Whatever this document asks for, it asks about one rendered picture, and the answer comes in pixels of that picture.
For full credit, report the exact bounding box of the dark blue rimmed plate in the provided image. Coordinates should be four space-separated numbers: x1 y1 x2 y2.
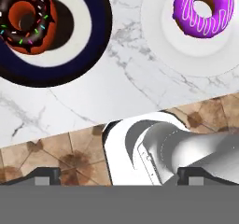
0 0 113 89

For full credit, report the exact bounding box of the purple iced donut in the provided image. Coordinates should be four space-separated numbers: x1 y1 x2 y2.
172 0 235 39

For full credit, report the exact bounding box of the white and grey round thing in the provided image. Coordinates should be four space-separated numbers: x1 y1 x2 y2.
102 110 239 187

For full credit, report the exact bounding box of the chocolate sprinkled donut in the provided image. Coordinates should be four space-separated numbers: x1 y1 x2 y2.
0 0 59 55

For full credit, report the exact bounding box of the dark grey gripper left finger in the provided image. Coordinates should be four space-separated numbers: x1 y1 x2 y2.
0 167 62 187

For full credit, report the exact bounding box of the white plate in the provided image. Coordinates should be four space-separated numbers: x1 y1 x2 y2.
139 0 239 78

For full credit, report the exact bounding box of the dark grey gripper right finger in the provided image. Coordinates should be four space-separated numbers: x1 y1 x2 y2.
176 167 239 187

